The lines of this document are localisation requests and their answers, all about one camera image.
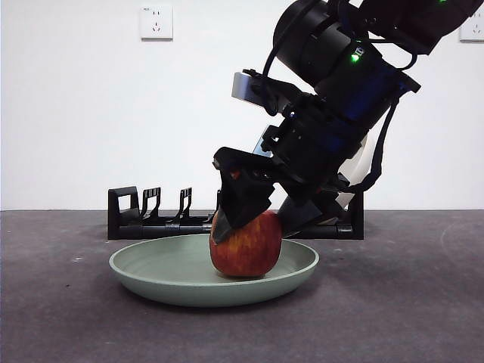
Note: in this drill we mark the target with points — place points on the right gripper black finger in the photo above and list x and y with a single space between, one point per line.
300 215
246 200

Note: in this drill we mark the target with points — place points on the red yellow apple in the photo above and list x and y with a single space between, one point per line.
246 253

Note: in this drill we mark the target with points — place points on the green round plate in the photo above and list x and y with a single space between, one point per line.
170 272

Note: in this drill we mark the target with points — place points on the beige round plate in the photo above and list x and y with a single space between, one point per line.
363 162

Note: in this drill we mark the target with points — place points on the black plate rack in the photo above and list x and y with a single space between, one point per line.
125 227

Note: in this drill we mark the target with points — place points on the pale grey camera box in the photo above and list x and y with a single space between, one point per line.
244 89

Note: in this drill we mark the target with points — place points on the white wall socket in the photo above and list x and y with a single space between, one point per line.
157 22
474 34

